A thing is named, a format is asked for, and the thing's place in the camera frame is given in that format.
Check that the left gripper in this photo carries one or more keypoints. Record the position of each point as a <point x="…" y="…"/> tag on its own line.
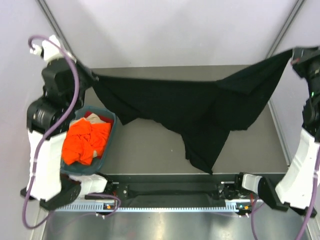
<point x="91" y="78"/>

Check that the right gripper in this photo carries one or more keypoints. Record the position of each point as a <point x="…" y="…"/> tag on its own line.
<point x="300" y="55"/>

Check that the black t-shirt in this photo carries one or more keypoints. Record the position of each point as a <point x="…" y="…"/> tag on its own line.
<point x="202" y="112"/>

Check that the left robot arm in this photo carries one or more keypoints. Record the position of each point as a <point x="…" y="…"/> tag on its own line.
<point x="48" y="120"/>

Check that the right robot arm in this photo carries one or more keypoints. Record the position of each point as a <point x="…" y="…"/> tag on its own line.
<point x="300" y="150"/>

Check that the red garment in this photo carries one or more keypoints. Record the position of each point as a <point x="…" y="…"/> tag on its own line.
<point x="87" y="114"/>

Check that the teal plastic basket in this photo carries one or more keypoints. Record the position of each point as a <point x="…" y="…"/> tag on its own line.
<point x="98" y="162"/>

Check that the beige garment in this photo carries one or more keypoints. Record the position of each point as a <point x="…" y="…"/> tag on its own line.
<point x="94" y="119"/>

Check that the orange t-shirt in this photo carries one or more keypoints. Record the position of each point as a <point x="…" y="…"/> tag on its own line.
<point x="85" y="141"/>

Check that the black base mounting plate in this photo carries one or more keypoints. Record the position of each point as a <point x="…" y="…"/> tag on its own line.
<point x="173" y="190"/>

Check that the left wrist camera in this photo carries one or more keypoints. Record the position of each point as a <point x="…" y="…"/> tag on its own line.
<point x="49" y="49"/>

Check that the left corner aluminium post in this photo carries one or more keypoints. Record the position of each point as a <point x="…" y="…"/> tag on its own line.
<point x="44" y="7"/>

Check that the corner aluminium post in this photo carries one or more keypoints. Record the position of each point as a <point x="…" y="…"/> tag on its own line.
<point x="298" y="4"/>
<point x="44" y="7"/>

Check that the right corner aluminium post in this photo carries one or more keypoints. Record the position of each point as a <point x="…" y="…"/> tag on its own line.
<point x="298" y="4"/>

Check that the aluminium frame rail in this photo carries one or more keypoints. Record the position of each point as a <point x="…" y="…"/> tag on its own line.
<point x="66" y="189"/>

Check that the slotted cable duct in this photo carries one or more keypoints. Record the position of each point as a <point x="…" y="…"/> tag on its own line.
<point x="108" y="206"/>

